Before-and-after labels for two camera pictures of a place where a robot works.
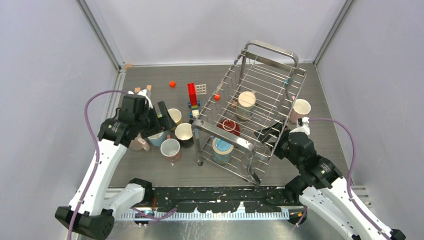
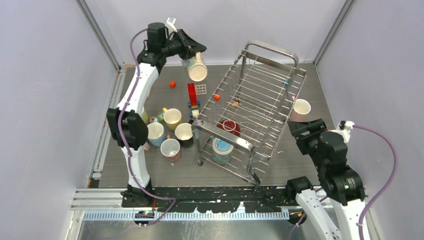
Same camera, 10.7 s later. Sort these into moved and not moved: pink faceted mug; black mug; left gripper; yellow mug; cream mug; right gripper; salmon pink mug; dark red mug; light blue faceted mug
Moved: right gripper; left gripper; cream mug
Not moved: pink faceted mug; yellow mug; salmon pink mug; light blue faceted mug; dark red mug; black mug
